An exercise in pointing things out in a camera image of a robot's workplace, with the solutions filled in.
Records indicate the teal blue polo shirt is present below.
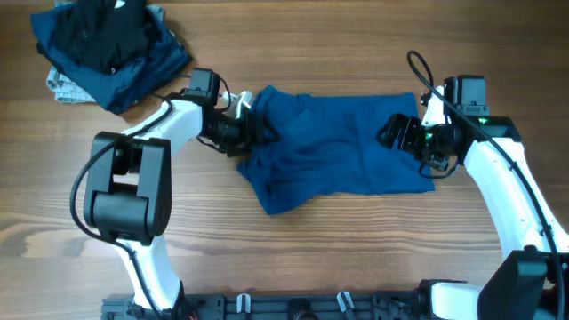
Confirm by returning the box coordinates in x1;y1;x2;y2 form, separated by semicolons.
236;86;435;215

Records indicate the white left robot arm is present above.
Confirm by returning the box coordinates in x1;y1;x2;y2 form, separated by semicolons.
76;93;279;319

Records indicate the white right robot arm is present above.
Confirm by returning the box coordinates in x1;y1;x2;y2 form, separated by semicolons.
377;114;568;319

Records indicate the navy folded garment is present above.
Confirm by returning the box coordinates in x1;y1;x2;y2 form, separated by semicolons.
30;1;192;115

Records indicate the black folded garment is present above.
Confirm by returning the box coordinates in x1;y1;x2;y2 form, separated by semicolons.
54;0;159;74

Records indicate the light grey folded garment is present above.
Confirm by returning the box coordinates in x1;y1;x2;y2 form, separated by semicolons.
46;67;95;103

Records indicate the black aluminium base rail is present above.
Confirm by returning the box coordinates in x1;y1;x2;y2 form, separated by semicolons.
100;291;436;320

